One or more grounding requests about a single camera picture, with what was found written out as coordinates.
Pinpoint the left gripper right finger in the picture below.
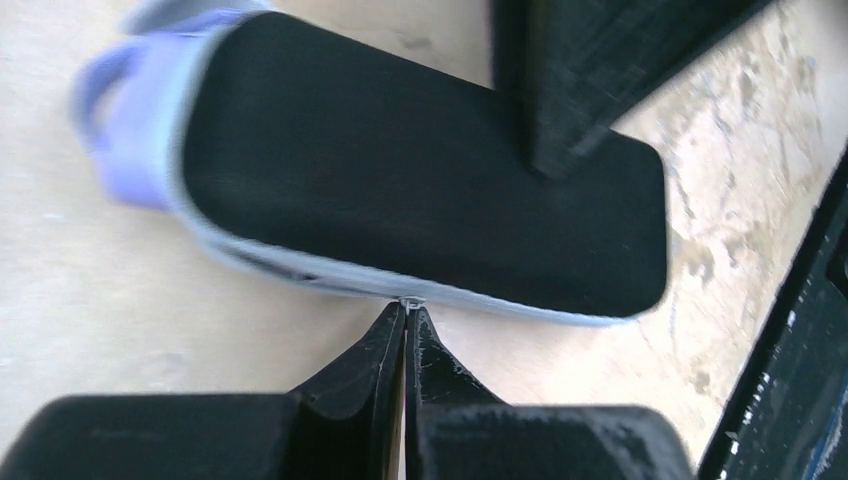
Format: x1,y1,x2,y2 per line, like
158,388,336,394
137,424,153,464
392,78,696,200
405,307,693,479

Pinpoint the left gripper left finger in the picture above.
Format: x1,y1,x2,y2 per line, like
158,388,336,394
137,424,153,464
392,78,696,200
1,303,406,479

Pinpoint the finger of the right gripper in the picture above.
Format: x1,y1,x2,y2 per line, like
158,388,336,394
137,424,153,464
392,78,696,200
491,0,768,179

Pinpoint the black grey umbrella case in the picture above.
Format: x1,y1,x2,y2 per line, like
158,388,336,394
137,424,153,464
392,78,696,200
72,1,668,326

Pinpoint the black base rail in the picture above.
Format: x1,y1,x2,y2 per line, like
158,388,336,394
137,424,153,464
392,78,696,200
697,158,847,479

